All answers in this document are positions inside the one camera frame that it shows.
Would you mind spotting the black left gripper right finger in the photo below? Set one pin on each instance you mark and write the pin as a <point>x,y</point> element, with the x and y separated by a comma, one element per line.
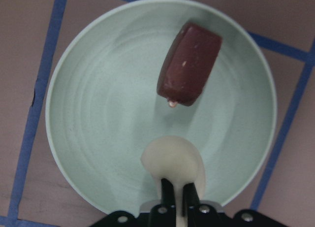
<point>203,213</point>

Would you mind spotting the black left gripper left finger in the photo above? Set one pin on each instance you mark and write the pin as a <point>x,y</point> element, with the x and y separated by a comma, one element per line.
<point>163,214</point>

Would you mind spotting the white steamed bun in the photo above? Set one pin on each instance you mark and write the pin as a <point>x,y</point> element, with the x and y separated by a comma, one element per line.
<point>177,160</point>

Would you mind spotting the light green plate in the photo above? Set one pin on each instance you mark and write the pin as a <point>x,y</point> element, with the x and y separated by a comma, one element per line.
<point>102,109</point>

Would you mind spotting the brown steamed bun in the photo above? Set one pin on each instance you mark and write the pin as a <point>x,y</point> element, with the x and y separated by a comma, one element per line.
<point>188,64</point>

